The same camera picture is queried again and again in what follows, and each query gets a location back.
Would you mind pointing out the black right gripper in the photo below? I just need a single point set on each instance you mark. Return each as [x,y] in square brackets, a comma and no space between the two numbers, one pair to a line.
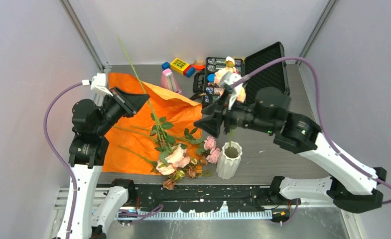
[211,125]

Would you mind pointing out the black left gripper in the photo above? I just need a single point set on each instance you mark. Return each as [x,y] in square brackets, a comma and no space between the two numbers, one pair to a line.
[130,102]

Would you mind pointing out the black printed ribbon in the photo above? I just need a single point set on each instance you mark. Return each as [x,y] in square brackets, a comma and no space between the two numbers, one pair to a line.
[198,95]

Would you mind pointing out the peach rose flower stem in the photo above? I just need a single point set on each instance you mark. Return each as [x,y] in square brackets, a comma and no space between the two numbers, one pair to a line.
[225,79]

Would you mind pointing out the orange yellow wrapping paper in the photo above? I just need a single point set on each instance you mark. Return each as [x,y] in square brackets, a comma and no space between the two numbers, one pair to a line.
[130,146]

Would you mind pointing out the orange flower bouquet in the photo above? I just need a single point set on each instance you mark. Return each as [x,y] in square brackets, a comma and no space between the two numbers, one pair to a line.
[177,157]

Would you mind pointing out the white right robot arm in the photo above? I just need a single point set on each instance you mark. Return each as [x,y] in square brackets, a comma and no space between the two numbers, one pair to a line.
[350,185]

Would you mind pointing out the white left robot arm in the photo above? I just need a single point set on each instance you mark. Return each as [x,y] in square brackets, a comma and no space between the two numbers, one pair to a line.
[87,153]

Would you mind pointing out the white ribbed vase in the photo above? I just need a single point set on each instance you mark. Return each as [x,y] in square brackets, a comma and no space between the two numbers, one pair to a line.
[229,160]

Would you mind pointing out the black open poker case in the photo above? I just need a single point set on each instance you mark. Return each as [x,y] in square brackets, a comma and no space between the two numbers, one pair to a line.
[274,76]

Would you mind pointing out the blue round poker chip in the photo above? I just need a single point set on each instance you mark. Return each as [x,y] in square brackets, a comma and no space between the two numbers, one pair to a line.
[211,78]

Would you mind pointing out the pink metronome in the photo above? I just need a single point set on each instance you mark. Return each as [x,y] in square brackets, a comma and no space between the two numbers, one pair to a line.
[169,82]

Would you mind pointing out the blue toy block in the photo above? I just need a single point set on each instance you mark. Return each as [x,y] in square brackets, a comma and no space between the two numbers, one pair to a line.
[165,65]

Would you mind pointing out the orange toy piece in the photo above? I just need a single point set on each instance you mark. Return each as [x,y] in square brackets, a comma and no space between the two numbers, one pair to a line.
[199,64]

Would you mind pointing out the yellow toy block house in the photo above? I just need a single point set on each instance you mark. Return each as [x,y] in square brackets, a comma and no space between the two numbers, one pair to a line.
[182,67]

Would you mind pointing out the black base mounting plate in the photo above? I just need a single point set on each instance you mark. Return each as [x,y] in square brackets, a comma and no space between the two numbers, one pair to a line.
[203,198]

